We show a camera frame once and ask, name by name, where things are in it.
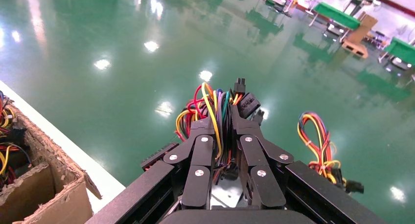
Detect power supply with coloured wires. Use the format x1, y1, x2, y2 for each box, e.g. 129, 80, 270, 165
0, 91, 31, 187

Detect coloured wires on supplies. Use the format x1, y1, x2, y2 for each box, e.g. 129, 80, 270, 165
297, 112, 365, 195

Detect brown cardboard divider box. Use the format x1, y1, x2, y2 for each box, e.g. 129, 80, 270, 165
0, 99, 103, 224

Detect grey power supply coloured wires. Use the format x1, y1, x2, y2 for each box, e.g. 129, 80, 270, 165
141, 77, 265, 208

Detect green topped table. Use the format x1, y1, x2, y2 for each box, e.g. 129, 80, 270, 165
313, 2, 362, 30
379, 37, 415, 69

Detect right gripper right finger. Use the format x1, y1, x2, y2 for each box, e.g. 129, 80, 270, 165
231, 105, 295, 210

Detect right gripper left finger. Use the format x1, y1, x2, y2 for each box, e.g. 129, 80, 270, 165
163, 116, 215, 211

